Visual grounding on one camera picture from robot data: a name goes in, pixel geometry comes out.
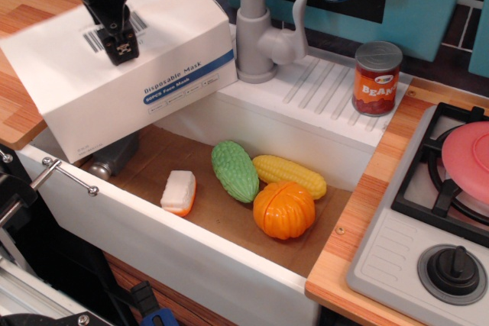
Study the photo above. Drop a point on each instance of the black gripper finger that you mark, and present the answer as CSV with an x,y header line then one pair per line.
x,y
122,49

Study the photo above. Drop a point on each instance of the white cardboard mask box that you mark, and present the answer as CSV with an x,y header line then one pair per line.
x,y
186,53

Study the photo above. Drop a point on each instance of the grey metal flask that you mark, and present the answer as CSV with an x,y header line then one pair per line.
x,y
110,160

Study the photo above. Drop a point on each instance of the metal clamp screw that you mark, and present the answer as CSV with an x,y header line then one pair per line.
x,y
55,165

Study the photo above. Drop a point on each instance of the grey toy faucet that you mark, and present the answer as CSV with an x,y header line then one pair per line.
x,y
261,48

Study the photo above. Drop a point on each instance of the white orange toy sushi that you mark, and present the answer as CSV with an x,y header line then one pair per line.
x,y
179,193

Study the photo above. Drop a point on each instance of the green toy bitter gourd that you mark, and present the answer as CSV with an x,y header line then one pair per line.
x,y
235,171

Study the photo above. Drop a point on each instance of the yellow toy corn cob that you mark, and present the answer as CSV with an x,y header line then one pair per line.
x,y
271,169

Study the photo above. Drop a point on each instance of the orange toy pumpkin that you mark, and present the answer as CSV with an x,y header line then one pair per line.
x,y
284,210

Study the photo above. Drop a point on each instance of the orange beans can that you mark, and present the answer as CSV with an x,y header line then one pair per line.
x,y
377,68

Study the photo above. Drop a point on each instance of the teal storage bin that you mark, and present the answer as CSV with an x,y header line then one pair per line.
x,y
415,26

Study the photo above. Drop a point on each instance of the pink pot lid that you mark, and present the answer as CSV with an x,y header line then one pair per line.
x,y
465,158

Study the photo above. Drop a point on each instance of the black stove grate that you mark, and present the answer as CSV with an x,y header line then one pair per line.
x,y
427,193

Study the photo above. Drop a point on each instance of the grey toy stove top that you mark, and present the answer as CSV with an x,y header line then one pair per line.
x,y
385,265

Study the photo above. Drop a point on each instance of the black stove knob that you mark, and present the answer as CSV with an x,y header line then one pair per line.
x,y
452,275

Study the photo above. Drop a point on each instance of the blue handled tool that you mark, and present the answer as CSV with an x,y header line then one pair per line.
x,y
147,305

